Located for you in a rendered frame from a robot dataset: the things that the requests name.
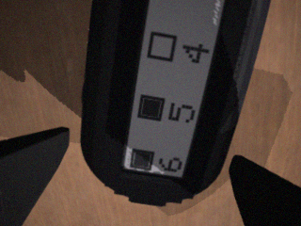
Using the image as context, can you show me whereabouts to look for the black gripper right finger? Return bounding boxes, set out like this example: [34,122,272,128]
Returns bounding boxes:
[229,154,301,226]

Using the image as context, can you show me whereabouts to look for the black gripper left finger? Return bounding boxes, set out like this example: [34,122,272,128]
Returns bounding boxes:
[0,127,70,226]

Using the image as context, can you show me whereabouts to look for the dark grey controller unit with label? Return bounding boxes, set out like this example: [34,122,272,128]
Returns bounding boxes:
[80,0,271,207]

